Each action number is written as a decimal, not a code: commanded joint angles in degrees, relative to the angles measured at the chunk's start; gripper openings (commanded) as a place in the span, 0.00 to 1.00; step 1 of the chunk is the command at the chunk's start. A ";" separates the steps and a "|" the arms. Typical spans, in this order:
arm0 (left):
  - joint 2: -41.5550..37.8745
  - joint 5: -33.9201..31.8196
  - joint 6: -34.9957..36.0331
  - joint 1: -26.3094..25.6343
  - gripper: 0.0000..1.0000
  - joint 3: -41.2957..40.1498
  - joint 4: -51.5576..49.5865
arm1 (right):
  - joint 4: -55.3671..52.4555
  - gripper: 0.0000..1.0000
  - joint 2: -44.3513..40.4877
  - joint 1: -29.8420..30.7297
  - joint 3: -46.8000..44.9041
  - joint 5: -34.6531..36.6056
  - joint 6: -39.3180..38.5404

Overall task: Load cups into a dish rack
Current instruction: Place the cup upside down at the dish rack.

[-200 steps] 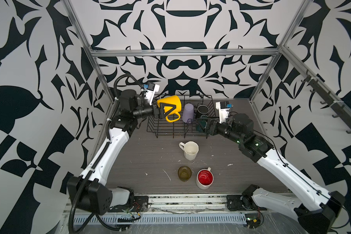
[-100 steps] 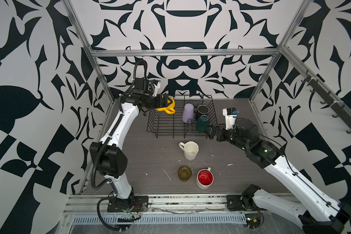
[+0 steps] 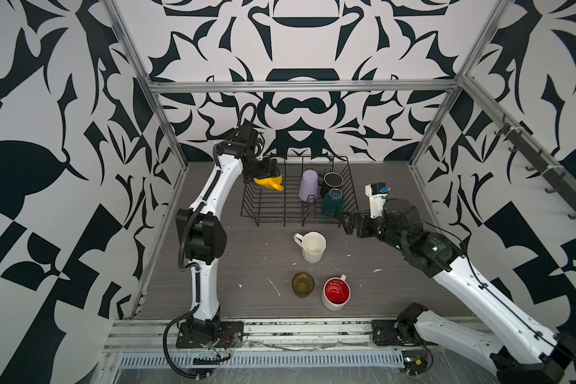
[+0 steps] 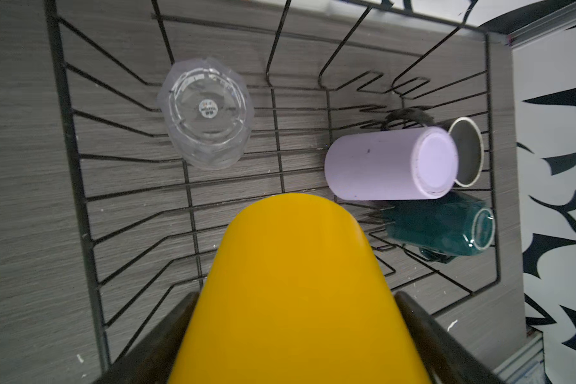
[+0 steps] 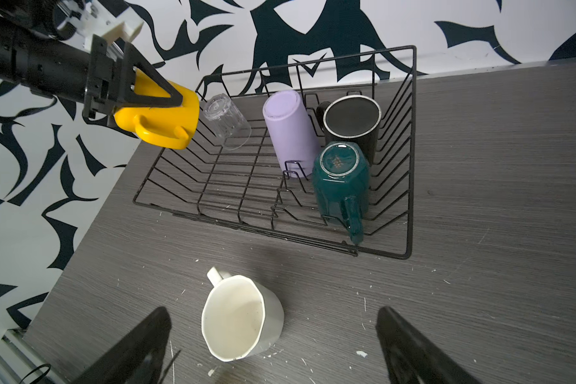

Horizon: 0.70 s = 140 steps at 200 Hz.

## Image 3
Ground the yellow mug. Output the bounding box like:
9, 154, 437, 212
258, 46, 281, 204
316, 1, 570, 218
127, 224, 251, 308
254, 175, 284, 192

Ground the green mug cream inside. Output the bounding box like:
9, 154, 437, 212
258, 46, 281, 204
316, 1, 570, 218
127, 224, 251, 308
323, 188, 344, 218

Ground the lilac cup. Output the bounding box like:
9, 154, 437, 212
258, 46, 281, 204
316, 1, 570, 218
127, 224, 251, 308
299, 169, 319, 204

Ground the black mug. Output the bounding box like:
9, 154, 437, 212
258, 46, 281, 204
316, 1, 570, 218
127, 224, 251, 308
320, 172, 344, 197

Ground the cream white cup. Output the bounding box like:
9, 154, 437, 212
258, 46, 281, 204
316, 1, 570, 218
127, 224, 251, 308
293, 231, 326, 264

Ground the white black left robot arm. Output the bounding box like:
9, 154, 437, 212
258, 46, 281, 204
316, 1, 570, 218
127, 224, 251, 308
165, 111, 284, 348

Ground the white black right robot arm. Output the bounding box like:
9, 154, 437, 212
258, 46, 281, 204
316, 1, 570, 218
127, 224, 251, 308
342, 198, 576, 383

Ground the white mug red inside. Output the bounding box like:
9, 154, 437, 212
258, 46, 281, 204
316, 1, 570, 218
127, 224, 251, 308
322, 275, 351, 311

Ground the olive glass cup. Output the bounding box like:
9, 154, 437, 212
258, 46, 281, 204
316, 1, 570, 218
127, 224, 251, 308
291, 272, 315, 299

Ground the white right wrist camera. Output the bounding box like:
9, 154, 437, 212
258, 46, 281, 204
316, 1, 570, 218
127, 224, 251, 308
365, 182, 389, 219

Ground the black wire dish rack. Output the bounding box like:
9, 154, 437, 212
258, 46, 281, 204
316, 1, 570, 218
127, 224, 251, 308
240, 155, 359, 226

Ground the grey wall hook rail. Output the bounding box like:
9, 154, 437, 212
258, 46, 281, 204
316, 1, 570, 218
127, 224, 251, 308
495, 114, 576, 221

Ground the white slotted cable duct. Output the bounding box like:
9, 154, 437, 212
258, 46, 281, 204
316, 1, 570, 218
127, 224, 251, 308
117, 349, 406, 370

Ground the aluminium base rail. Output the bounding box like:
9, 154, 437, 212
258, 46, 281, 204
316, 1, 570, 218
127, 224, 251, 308
104, 318, 374, 350

